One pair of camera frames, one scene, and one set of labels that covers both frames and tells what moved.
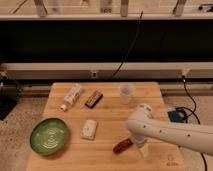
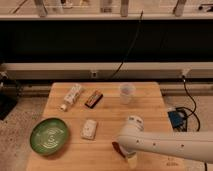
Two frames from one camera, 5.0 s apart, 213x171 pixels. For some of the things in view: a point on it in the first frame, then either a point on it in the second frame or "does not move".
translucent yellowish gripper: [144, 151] to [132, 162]
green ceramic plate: [48, 136] does not move
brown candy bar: [93, 99] does not move
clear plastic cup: [127, 92] does not move
